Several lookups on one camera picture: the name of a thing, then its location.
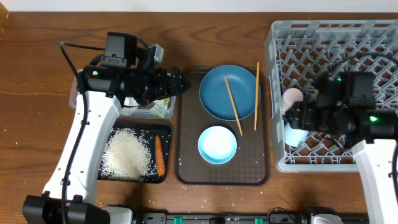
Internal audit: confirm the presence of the green snack wrapper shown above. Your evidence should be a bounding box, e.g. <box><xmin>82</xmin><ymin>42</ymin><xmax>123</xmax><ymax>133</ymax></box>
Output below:
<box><xmin>150</xmin><ymin>98</ymin><xmax>170</xmax><ymax>118</ymax></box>

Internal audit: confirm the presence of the pink cup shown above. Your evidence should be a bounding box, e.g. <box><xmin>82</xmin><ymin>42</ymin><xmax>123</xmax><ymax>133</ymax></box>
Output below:
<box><xmin>282</xmin><ymin>88</ymin><xmax>303</xmax><ymax>115</ymax></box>

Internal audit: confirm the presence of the light blue cup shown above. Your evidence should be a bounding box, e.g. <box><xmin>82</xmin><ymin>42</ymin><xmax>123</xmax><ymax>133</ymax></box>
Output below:
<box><xmin>285</xmin><ymin>123</ymin><xmax>308</xmax><ymax>147</ymax></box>

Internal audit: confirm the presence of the dark blue plate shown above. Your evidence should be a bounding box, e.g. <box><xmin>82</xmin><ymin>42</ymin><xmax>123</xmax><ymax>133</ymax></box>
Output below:
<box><xmin>199</xmin><ymin>65</ymin><xmax>256</xmax><ymax>121</ymax></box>

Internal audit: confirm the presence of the wooden chopstick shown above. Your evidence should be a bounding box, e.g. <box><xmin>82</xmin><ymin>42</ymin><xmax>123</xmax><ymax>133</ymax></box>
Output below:
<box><xmin>254</xmin><ymin>62</ymin><xmax>260</xmax><ymax>131</ymax></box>
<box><xmin>224</xmin><ymin>76</ymin><xmax>243</xmax><ymax>136</ymax></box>

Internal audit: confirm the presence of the light blue bowl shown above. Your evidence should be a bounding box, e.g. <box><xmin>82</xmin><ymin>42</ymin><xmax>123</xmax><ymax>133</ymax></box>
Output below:
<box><xmin>197</xmin><ymin>126</ymin><xmax>238</xmax><ymax>165</ymax></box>

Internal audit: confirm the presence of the pile of white rice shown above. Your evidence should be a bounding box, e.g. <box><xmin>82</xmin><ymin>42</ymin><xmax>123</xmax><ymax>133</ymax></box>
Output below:
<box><xmin>99</xmin><ymin>128</ymin><xmax>170</xmax><ymax>182</ymax></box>

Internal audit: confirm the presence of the orange carrot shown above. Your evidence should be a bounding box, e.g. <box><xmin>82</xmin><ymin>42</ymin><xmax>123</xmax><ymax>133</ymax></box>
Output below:
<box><xmin>155</xmin><ymin>135</ymin><xmax>166</xmax><ymax>176</ymax></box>

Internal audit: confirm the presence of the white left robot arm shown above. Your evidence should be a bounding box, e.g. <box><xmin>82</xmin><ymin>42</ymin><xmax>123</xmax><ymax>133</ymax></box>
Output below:
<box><xmin>22</xmin><ymin>32</ymin><xmax>191</xmax><ymax>223</ymax></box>

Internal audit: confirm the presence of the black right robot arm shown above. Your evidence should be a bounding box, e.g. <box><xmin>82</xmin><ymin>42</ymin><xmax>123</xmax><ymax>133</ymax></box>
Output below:
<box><xmin>282</xmin><ymin>72</ymin><xmax>397</xmax><ymax>223</ymax></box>

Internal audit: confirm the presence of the clear plastic waste bin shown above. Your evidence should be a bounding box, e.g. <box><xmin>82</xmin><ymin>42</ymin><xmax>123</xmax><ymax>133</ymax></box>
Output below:
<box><xmin>68</xmin><ymin>68</ymin><xmax>177</xmax><ymax>120</ymax></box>

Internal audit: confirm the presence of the black waste tray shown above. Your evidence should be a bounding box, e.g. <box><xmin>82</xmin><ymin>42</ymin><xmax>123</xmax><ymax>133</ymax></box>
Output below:
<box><xmin>97</xmin><ymin>121</ymin><xmax>172</xmax><ymax>184</ymax></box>

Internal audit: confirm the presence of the grey dishwasher rack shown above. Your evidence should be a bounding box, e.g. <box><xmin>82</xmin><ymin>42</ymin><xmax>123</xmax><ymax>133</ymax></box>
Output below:
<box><xmin>264</xmin><ymin>20</ymin><xmax>397</xmax><ymax>173</ymax></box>

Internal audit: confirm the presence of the brown serving tray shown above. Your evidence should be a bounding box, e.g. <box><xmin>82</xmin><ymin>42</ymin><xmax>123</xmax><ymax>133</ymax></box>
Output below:
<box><xmin>175</xmin><ymin>67</ymin><xmax>271</xmax><ymax>185</ymax></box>

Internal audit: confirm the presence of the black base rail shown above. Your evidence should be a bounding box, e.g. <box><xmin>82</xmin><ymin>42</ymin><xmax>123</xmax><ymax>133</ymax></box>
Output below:
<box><xmin>102</xmin><ymin>203</ymin><xmax>374</xmax><ymax>224</ymax></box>

